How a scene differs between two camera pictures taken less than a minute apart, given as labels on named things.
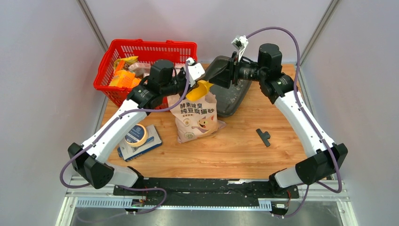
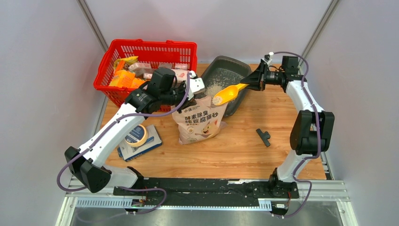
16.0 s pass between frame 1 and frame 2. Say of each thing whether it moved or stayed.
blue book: stayed
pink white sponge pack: stayed
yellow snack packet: stayed
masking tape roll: stayed
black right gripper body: moved
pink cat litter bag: moved
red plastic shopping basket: stayed
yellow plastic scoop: moved
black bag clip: stayed
